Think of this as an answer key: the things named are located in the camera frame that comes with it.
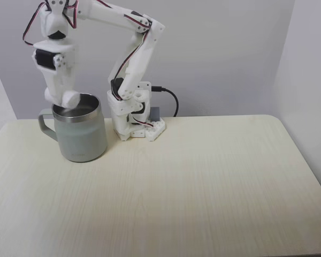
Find white dressing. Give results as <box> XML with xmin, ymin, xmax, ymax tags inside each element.
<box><xmin>60</xmin><ymin>90</ymin><xmax>81</xmax><ymax>109</ymax></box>

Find pale green steel mug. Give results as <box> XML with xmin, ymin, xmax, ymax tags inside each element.
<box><xmin>37</xmin><ymin>93</ymin><xmax>108</xmax><ymax>163</ymax></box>

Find black usb cable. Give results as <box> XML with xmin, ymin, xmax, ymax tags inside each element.
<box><xmin>151</xmin><ymin>85</ymin><xmax>179</xmax><ymax>118</ymax></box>

